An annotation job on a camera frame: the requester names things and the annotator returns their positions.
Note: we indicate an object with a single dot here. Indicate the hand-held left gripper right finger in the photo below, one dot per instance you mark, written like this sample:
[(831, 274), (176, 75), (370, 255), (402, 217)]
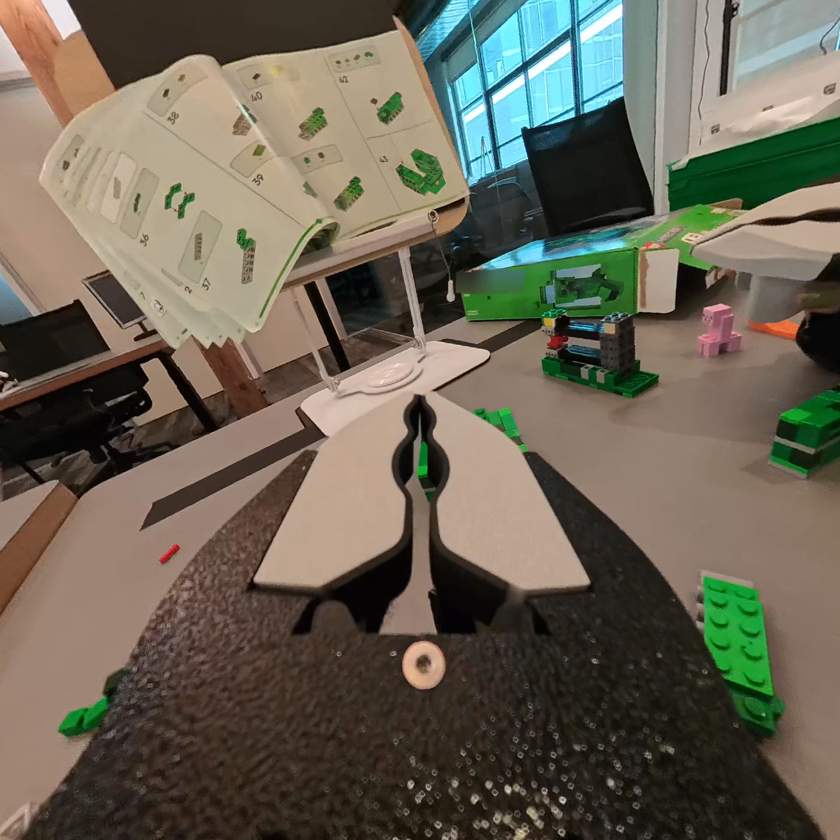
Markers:
[(499, 518)]

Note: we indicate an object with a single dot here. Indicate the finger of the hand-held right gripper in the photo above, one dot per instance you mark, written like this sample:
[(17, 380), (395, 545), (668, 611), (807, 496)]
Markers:
[(800, 202), (768, 253)]

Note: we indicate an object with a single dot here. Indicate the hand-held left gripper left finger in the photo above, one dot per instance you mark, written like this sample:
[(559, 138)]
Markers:
[(341, 512)]

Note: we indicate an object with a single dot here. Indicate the grey desk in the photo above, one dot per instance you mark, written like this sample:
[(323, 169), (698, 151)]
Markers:
[(656, 525)]

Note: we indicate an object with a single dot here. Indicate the wooden side desk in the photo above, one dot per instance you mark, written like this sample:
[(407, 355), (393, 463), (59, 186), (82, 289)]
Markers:
[(98, 371)]

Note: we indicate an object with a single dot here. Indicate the orange flat piece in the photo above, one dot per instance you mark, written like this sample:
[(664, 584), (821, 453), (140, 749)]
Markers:
[(778, 328)]

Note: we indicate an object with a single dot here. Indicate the green and white cardboard box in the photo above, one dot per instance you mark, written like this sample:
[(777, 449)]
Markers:
[(754, 164)]

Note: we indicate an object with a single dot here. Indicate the pink pig figure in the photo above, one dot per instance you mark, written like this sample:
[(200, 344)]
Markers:
[(718, 328)]

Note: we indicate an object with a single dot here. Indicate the large green brick assembly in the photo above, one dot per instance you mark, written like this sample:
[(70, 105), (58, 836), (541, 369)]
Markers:
[(810, 433)]

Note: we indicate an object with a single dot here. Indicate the white book stand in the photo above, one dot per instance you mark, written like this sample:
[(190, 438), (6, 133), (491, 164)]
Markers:
[(407, 374)]

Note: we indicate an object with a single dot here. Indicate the black upright pole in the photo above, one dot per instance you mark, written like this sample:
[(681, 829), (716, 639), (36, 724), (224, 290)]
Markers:
[(730, 46)]

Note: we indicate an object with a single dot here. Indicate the small red brick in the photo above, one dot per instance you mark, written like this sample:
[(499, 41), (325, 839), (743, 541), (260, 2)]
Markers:
[(169, 553)]

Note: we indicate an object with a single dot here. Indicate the green toy box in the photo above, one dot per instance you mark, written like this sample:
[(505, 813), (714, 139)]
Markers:
[(590, 275)]

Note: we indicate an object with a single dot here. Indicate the black grey green brick build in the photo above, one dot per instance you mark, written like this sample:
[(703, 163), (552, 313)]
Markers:
[(590, 354)]

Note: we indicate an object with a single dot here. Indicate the black mesh office chair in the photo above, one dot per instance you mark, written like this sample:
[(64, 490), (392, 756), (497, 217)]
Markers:
[(584, 170)]

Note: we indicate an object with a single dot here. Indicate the green plate on grey plate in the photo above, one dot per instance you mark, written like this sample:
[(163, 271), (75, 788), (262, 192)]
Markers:
[(738, 636)]

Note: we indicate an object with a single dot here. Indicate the large paned window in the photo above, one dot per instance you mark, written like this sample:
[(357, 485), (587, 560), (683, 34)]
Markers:
[(525, 79)]

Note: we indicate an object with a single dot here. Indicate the small grey monitor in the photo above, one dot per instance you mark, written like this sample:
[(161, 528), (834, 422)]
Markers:
[(117, 302)]

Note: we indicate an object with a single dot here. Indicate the scattered small green bricks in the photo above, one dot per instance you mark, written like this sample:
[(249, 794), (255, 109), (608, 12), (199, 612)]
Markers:
[(82, 718)]

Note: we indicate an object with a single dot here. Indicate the green instruction booklet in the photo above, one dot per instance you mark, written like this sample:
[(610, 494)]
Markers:
[(197, 197)]

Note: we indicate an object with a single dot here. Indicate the black panel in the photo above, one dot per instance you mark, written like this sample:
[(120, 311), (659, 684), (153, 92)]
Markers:
[(229, 33)]

